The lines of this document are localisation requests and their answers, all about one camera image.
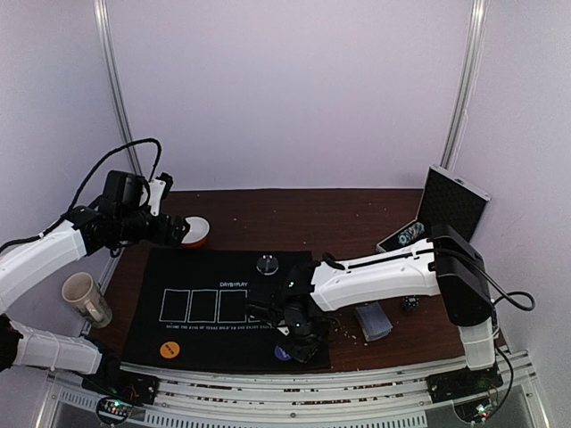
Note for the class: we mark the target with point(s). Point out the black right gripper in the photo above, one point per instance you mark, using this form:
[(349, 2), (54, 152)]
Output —
[(266, 310)]

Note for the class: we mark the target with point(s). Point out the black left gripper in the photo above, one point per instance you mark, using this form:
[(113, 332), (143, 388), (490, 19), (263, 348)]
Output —
[(161, 235)]

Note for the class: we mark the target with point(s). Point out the purple small blind button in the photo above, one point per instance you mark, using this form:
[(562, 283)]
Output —
[(281, 354)]

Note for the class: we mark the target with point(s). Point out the deck of playing cards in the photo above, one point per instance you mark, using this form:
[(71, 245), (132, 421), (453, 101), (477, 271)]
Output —
[(373, 321)]

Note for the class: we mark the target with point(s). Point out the orange big blind button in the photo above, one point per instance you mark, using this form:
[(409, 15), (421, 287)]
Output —
[(169, 350)]

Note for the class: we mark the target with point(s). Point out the poker chip stack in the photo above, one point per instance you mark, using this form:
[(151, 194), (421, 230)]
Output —
[(410, 303)]

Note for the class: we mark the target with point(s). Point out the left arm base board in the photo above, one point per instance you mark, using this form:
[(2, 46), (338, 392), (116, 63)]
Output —
[(122, 391)]

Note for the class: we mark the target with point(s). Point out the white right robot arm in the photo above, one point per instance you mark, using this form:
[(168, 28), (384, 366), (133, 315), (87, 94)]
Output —
[(443, 264)]

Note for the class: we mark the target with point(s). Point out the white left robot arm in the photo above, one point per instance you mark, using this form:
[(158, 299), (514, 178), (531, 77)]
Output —
[(83, 231)]

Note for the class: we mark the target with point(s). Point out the right arm base board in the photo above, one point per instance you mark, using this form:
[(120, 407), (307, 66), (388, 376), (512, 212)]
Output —
[(474, 394)]

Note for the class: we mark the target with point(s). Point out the clear acrylic dealer button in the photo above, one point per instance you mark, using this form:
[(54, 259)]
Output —
[(267, 265)]

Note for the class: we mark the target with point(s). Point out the beige ceramic mug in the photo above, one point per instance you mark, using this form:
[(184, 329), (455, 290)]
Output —
[(82, 292)]

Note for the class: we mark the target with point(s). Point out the orange bowl white inside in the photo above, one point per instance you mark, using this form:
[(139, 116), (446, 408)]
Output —
[(197, 234)]

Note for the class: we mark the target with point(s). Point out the black poker mat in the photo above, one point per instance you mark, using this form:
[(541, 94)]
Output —
[(197, 298)]

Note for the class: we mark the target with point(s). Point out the chip stack in case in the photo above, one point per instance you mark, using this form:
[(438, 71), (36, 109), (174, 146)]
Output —
[(410, 234)]

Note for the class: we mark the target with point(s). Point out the aluminium poker chip case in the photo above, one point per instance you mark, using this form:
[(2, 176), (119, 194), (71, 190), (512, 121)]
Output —
[(446, 199)]

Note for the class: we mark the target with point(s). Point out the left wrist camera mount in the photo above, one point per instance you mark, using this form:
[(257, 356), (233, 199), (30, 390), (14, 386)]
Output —
[(154, 191)]

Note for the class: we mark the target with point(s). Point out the aluminium front frame rails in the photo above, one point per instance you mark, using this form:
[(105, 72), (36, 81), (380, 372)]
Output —
[(391, 397)]

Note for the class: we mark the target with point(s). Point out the aluminium corner post left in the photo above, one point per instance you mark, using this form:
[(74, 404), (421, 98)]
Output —
[(103, 26)]

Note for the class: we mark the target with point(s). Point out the aluminium corner post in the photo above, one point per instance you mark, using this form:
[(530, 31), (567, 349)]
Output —
[(103, 26), (467, 81)]

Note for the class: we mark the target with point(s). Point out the aluminium corner post right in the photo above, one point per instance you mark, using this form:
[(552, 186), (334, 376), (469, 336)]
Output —
[(467, 81)]

